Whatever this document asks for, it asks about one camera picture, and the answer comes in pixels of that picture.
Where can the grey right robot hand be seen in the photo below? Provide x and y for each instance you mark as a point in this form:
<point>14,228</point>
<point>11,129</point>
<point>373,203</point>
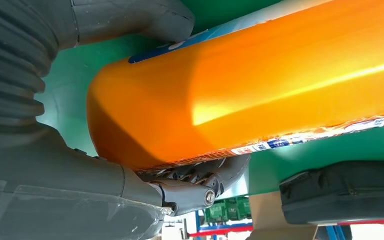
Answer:
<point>62,198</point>

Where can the blue and red storage rack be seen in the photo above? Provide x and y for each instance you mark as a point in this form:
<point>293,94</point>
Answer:
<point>225,229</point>

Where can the green plastic crate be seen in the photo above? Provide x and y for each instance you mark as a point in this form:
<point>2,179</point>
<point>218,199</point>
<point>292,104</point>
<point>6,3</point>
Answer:
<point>228,208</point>

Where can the open cardboard box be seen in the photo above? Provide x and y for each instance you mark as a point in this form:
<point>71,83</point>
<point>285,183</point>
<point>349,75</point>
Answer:
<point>268,218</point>

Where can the black zippered carrying case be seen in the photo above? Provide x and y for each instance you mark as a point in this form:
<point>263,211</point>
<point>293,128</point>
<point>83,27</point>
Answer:
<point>344,192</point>

